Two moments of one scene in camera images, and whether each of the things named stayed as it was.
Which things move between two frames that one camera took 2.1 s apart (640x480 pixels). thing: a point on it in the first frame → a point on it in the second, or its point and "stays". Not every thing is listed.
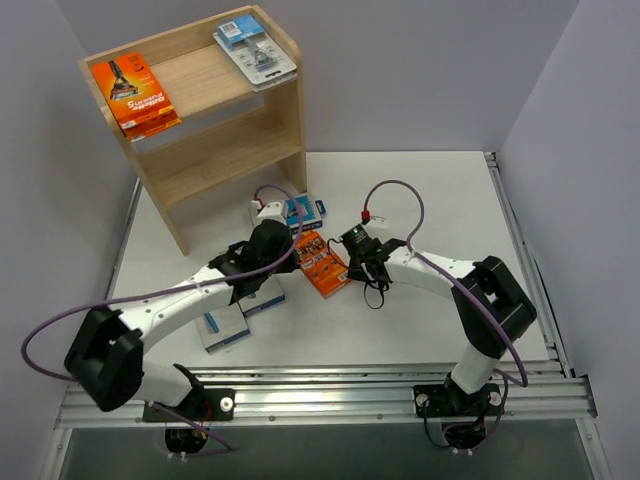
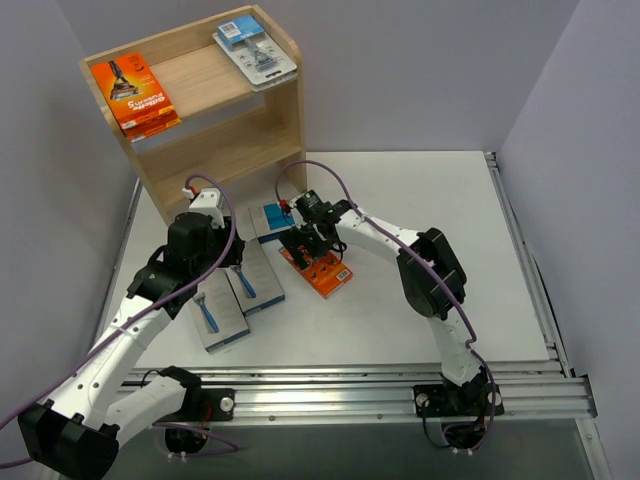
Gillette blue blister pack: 256,56 stays
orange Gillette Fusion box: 136,94 stays
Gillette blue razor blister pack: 263,62 stays
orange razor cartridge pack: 326,273 stays
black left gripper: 288,257 → 232,248
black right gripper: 364,267 → 304,240
